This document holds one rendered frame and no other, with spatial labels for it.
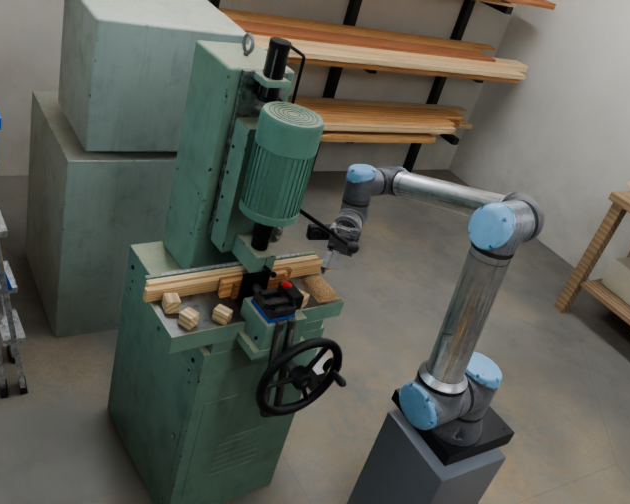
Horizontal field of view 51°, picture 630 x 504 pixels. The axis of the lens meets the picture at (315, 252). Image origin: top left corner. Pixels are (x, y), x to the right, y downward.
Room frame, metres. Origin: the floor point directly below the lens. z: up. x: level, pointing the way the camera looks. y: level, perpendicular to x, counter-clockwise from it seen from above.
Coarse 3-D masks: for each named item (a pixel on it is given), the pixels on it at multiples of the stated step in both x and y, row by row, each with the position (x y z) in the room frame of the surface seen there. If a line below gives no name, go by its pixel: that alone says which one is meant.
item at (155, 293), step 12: (300, 264) 1.82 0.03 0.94; (312, 264) 1.84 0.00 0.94; (216, 276) 1.61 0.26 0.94; (144, 288) 1.46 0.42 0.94; (156, 288) 1.47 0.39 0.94; (168, 288) 1.48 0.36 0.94; (180, 288) 1.51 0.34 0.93; (192, 288) 1.54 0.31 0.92; (204, 288) 1.57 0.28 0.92; (216, 288) 1.60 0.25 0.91; (144, 300) 1.45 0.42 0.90; (156, 300) 1.46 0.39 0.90
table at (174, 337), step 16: (304, 288) 1.75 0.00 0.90; (144, 304) 1.47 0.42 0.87; (160, 304) 1.45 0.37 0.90; (192, 304) 1.50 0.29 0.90; (208, 304) 1.52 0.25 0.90; (224, 304) 1.54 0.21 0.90; (240, 304) 1.57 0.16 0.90; (320, 304) 1.69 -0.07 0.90; (336, 304) 1.73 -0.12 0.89; (160, 320) 1.39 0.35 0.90; (176, 320) 1.41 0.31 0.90; (208, 320) 1.45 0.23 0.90; (240, 320) 1.49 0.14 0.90; (160, 336) 1.38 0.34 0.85; (176, 336) 1.35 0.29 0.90; (192, 336) 1.38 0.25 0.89; (208, 336) 1.42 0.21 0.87; (224, 336) 1.45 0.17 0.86; (240, 336) 1.47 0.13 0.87; (256, 352) 1.42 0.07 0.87
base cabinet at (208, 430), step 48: (144, 336) 1.68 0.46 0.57; (144, 384) 1.64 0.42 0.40; (192, 384) 1.44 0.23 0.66; (240, 384) 1.53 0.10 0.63; (288, 384) 1.66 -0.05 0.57; (144, 432) 1.59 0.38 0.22; (192, 432) 1.43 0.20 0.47; (240, 432) 1.56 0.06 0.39; (144, 480) 1.55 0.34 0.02; (192, 480) 1.46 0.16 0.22; (240, 480) 1.61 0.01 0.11
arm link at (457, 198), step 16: (384, 176) 2.01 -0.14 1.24; (400, 176) 2.00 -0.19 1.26; (416, 176) 1.98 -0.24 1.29; (384, 192) 2.01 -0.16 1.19; (400, 192) 1.98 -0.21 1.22; (416, 192) 1.93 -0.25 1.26; (432, 192) 1.89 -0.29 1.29; (448, 192) 1.85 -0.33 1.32; (464, 192) 1.82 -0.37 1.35; (480, 192) 1.80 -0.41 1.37; (512, 192) 1.75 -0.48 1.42; (448, 208) 1.84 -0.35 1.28; (464, 208) 1.79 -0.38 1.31
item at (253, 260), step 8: (248, 232) 1.75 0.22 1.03; (240, 240) 1.70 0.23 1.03; (248, 240) 1.71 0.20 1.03; (232, 248) 1.72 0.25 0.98; (240, 248) 1.69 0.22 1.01; (248, 248) 1.67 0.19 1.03; (240, 256) 1.69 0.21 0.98; (248, 256) 1.66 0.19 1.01; (256, 256) 1.64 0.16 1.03; (264, 256) 1.65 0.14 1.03; (272, 256) 1.67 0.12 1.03; (248, 264) 1.65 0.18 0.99; (256, 264) 1.63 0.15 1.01; (264, 264) 1.65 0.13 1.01; (272, 264) 1.67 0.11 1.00
